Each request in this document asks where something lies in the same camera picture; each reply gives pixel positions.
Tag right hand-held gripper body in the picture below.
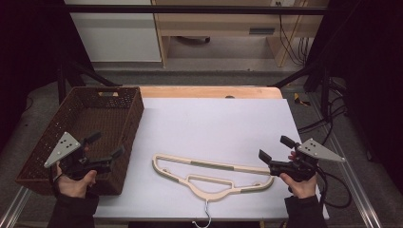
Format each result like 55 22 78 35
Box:
268 138 347 183

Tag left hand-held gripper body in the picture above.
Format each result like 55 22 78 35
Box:
44 131 113 181

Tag brown woven basket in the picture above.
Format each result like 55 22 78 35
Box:
14 85 145 197

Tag cream plastic clothes hanger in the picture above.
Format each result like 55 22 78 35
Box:
151 153 276 228

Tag person's right hand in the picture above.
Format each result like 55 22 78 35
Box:
279 172 318 200

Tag person's left hand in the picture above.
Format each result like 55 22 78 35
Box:
56 161 98 200

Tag yellow and black tool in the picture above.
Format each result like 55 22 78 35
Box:
293 92 312 107

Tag black metal stand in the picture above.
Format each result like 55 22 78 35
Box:
56 59 124 105
270 61 333 119

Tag white table mat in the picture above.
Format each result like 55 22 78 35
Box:
93 97 331 221

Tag dark curtain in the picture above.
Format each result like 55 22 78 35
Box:
306 0 403 185
0 0 93 154

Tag white cabinet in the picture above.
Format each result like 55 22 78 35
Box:
64 0 163 64

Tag light wooden desk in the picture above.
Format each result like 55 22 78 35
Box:
151 0 331 68

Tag black floor cable bundle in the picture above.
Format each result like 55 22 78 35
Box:
297 94 350 147

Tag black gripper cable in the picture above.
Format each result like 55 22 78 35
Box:
316 166 354 210

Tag aluminium rail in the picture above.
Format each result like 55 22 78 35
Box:
0 185 33 228
308 94 383 228

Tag black hanging cables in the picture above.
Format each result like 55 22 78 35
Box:
275 1 311 67

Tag grey drawer handle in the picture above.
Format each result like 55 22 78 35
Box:
248 27 276 35

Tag black frame crossbar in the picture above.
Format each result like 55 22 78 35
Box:
62 4 329 16

